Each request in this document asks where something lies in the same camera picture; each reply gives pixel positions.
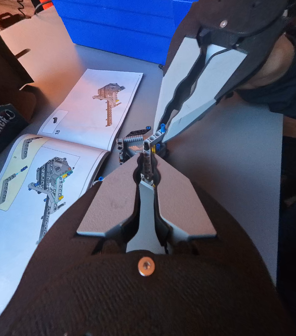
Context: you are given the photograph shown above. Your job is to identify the lego instruction booklet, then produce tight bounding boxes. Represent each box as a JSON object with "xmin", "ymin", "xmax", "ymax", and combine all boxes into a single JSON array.
[{"xmin": 0, "ymin": 69, "xmax": 144, "ymax": 315}]

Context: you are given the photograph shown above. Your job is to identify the grey lego model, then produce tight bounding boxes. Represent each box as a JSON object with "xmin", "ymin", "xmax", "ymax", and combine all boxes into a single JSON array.
[{"xmin": 91, "ymin": 125, "xmax": 170, "ymax": 189}]

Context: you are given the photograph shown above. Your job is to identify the person's right forearm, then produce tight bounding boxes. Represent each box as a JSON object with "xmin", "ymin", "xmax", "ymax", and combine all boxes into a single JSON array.
[{"xmin": 232, "ymin": 31, "xmax": 296, "ymax": 124}]

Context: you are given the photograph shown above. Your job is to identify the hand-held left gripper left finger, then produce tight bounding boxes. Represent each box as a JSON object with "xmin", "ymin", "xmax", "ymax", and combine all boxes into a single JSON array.
[{"xmin": 77, "ymin": 154, "xmax": 141, "ymax": 239}]

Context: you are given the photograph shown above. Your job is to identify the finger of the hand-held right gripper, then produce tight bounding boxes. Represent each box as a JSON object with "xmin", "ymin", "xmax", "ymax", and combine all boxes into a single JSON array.
[
  {"xmin": 153, "ymin": 36, "xmax": 207, "ymax": 131},
  {"xmin": 163, "ymin": 44, "xmax": 249, "ymax": 144}
]

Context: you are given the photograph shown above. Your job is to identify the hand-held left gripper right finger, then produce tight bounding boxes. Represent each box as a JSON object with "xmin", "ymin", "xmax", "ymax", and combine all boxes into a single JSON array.
[{"xmin": 151, "ymin": 154, "xmax": 217, "ymax": 243}]

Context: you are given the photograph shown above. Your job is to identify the blue plastic bin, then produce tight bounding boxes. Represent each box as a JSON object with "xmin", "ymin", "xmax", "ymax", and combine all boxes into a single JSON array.
[{"xmin": 51, "ymin": 0, "xmax": 199, "ymax": 64}]

